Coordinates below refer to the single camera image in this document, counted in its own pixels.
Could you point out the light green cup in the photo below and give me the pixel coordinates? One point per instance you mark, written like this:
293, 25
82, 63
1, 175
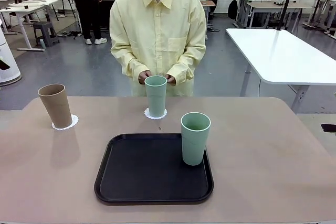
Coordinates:
193, 148
156, 98

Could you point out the person's left forearm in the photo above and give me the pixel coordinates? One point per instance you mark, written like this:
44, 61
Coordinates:
183, 69

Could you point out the grey step stool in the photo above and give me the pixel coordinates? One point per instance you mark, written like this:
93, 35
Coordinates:
47, 31

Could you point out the person in yellow shirt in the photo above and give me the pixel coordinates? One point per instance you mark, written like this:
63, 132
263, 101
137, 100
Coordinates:
157, 37

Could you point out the grey table leg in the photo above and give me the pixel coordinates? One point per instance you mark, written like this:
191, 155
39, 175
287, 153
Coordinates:
246, 82
300, 98

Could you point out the person's right hand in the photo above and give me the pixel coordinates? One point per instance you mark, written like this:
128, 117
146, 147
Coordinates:
142, 76

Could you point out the standing person in dark clothes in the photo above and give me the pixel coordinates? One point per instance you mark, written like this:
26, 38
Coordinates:
84, 3

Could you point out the green bottle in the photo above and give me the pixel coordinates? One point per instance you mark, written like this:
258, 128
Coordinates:
42, 44

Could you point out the large white table top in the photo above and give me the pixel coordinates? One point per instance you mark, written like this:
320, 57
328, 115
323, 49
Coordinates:
283, 56

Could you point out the white desk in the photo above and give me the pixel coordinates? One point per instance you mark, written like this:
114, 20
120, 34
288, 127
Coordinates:
31, 6

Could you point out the brown cup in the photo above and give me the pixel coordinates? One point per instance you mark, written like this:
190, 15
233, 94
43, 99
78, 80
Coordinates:
56, 108

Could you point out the person's left hand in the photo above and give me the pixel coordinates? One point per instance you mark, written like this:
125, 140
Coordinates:
172, 80

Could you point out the person's right forearm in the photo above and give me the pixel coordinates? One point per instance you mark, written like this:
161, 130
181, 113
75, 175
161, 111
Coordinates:
131, 68

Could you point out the black plastic tray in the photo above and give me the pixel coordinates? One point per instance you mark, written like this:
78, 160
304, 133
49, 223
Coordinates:
147, 176

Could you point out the black backpack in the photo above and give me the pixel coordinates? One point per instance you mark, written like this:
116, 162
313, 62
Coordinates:
232, 9

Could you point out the white cylindrical appliance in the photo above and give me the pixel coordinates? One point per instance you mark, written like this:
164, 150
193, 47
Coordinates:
10, 51

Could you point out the white scalloped paper coaster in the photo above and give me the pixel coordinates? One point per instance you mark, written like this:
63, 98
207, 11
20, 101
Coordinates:
75, 120
156, 118

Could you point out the black stand pole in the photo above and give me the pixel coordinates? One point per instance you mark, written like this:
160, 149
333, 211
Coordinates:
286, 1

